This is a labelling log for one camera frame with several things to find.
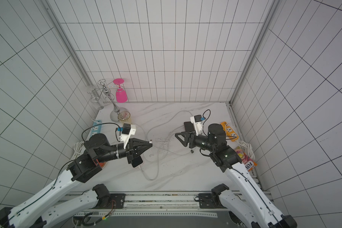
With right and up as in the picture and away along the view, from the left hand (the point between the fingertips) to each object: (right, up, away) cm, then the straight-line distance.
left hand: (148, 147), depth 58 cm
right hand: (+11, +4, +8) cm, 14 cm away
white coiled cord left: (-53, -10, +34) cm, 64 cm away
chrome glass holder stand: (-55, +31, +59) cm, 86 cm away
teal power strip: (-45, +4, +42) cm, 62 cm away
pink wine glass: (-29, +27, +46) cm, 60 cm away
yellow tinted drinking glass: (-27, +12, +48) cm, 56 cm away
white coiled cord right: (+58, -8, +30) cm, 66 cm away
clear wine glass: (-45, +24, +39) cm, 64 cm away
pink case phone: (+23, +4, +46) cm, 51 cm away
